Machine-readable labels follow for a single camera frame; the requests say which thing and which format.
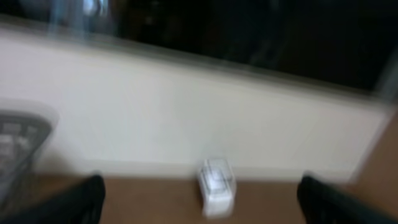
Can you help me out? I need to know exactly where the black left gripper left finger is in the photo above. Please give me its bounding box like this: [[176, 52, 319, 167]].
[[1, 175, 106, 224]]

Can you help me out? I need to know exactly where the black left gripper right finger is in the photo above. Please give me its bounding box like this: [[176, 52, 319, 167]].
[[297, 175, 397, 224]]

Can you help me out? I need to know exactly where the white barcode scanner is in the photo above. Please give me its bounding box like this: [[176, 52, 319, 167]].
[[197, 158, 236, 219]]

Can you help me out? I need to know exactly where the grey plastic basket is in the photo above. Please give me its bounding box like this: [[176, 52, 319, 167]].
[[1, 98, 59, 217]]

